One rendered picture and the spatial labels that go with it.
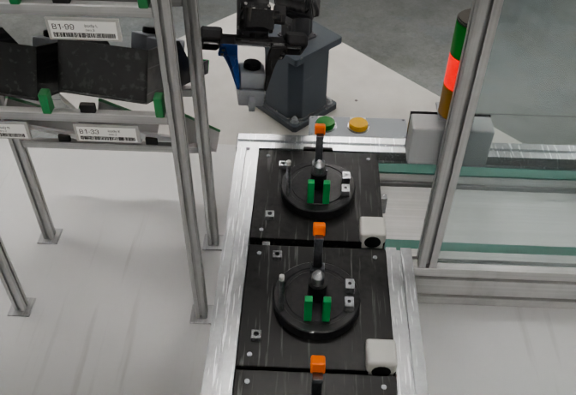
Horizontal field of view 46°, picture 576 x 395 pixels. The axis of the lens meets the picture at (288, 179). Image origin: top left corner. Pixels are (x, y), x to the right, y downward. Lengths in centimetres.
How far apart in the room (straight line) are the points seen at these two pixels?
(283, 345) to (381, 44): 265
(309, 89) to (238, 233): 46
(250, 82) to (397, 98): 62
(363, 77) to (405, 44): 181
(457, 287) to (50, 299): 73
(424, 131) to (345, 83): 75
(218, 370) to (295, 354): 12
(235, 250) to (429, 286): 35
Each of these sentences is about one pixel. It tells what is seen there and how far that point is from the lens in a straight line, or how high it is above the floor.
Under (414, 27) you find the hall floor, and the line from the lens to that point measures 372.
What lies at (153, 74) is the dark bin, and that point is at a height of 133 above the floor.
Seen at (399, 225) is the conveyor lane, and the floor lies 92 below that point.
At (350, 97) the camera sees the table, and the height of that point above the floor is 86.
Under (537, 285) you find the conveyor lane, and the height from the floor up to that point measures 92.
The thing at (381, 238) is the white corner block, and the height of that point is 98.
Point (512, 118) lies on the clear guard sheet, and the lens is 100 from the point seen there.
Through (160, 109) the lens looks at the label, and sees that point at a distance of 89.
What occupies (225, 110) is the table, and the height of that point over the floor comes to 86.
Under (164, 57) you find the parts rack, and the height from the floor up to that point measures 141.
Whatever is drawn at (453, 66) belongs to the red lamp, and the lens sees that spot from 95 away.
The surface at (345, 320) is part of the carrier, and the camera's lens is 106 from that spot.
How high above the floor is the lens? 186
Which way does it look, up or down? 43 degrees down
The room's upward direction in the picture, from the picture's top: 1 degrees clockwise
